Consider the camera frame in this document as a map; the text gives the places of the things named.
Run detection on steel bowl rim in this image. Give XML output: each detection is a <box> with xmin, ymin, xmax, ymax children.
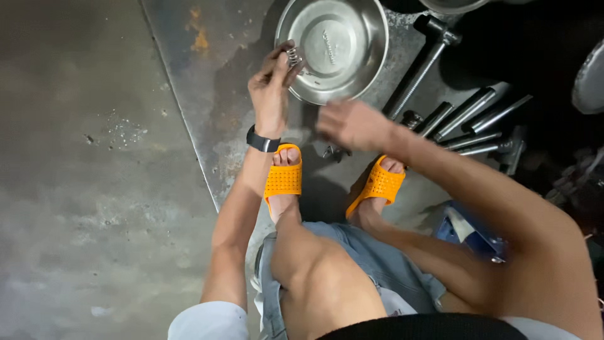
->
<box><xmin>417</xmin><ymin>0</ymin><xmax>491</xmax><ymax>15</ymax></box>

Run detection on black waistband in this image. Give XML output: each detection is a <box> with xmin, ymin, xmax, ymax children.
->
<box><xmin>315</xmin><ymin>312</ymin><xmax>529</xmax><ymax>340</ymax></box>

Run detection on long threaded black-handled tool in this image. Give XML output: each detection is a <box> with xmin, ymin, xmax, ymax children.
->
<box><xmin>382</xmin><ymin>14</ymin><xmax>463</xmax><ymax>121</ymax></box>

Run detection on thick steel tube socket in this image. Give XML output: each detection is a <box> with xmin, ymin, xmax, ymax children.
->
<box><xmin>432</xmin><ymin>87</ymin><xmax>497</xmax><ymax>142</ymax></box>

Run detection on person's right leg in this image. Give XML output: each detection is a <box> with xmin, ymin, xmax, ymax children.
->
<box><xmin>347</xmin><ymin>157</ymin><xmax>502</xmax><ymax>315</ymax></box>

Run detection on person's left hand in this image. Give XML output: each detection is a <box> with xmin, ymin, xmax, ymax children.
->
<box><xmin>247</xmin><ymin>40</ymin><xmax>308</xmax><ymax>139</ymax></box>

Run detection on person's leg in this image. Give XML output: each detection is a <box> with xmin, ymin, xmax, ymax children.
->
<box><xmin>347</xmin><ymin>157</ymin><xmax>502</xmax><ymax>315</ymax></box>
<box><xmin>266</xmin><ymin>147</ymin><xmax>389</xmax><ymax>340</ymax></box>

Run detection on person's left leg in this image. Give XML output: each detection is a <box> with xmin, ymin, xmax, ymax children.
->
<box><xmin>266</xmin><ymin>147</ymin><xmax>389</xmax><ymax>340</ymax></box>

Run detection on thin steel rod black tip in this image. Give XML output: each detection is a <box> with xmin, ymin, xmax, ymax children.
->
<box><xmin>461</xmin><ymin>93</ymin><xmax>534</xmax><ymax>135</ymax></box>

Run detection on light blue denim shorts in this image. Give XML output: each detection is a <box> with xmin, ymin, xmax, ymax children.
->
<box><xmin>253</xmin><ymin>220</ymin><xmax>447</xmax><ymax>340</ymax></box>

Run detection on orange perforated slipper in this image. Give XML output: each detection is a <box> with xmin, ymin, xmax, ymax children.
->
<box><xmin>263</xmin><ymin>143</ymin><xmax>304</xmax><ymax>214</ymax></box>
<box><xmin>345</xmin><ymin>155</ymin><xmax>407</xmax><ymax>219</ymax></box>

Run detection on heap of dark metal parts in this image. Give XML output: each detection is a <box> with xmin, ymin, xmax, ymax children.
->
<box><xmin>544</xmin><ymin>145</ymin><xmax>604</xmax><ymax>228</ymax></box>

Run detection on large steel bowl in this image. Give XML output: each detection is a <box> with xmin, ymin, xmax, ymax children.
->
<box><xmin>275</xmin><ymin>0</ymin><xmax>390</xmax><ymax>106</ymax></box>

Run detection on slim steel rod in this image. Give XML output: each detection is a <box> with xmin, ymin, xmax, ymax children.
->
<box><xmin>441</xmin><ymin>131</ymin><xmax>503</xmax><ymax>151</ymax></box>

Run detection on short dark metal rod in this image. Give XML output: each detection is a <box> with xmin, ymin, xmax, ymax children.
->
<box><xmin>415</xmin><ymin>101</ymin><xmax>455</xmax><ymax>138</ymax></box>

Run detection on small round metal socket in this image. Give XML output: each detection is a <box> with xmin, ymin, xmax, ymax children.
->
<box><xmin>401</xmin><ymin>110</ymin><xmax>424</xmax><ymax>131</ymax></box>

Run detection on grey round metal disc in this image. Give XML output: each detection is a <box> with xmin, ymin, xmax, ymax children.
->
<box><xmin>571</xmin><ymin>38</ymin><xmax>604</xmax><ymax>116</ymax></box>

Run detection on blue plastic stool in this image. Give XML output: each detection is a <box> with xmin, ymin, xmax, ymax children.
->
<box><xmin>433</xmin><ymin>201</ymin><xmax>509</xmax><ymax>263</ymax></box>

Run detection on black wrist watch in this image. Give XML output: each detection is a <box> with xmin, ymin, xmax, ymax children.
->
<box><xmin>246</xmin><ymin>124</ymin><xmax>282</xmax><ymax>153</ymax></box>

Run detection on person's right hand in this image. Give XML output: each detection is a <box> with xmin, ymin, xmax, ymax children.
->
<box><xmin>315</xmin><ymin>98</ymin><xmax>398</xmax><ymax>153</ymax></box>

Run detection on stained steel floor sheet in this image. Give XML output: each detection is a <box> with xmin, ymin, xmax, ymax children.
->
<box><xmin>139</xmin><ymin>0</ymin><xmax>524</xmax><ymax>214</ymax></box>

